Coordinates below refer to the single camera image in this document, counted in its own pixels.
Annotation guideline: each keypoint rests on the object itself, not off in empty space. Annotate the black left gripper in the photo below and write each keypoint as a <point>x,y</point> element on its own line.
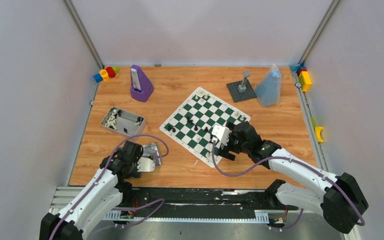
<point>134,164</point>

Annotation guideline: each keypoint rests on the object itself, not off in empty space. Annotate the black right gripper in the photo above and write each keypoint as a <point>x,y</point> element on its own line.
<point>223,150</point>

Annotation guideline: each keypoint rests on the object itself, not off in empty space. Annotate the silver tin lid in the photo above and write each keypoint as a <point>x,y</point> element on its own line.
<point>152,151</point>

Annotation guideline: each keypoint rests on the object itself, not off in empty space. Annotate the green white chess board mat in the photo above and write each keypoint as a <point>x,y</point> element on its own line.
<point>191,123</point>

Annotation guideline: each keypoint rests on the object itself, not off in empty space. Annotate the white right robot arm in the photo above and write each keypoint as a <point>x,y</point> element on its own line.
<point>337,198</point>

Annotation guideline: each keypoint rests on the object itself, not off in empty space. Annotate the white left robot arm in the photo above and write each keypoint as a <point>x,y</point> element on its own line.
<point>108,189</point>

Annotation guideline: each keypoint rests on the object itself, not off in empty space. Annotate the white chess pieces in tin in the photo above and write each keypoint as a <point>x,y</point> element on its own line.
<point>111,120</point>

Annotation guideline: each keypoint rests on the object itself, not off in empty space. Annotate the silver tin box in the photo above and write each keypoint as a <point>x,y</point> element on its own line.
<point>128,124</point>

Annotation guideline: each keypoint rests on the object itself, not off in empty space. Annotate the grey lego baseplate with tower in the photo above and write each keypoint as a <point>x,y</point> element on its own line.
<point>241,90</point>

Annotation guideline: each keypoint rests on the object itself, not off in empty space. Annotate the blue plastic bag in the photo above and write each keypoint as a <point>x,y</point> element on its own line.
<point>268,91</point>

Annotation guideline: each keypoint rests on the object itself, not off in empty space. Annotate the purple metronome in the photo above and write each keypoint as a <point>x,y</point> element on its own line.
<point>141,87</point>

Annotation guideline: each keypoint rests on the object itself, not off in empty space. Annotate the yellow curved block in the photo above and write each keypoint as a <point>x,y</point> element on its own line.
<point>318,133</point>

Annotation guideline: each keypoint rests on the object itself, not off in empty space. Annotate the colourful toy block stack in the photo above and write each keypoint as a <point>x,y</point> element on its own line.
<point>106,74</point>

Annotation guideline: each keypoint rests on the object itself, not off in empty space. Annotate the yellow red blue duplo bricks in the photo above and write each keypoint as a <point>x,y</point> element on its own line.
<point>303,76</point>

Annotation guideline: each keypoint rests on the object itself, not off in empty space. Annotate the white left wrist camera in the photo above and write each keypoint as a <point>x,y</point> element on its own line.
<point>145,164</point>

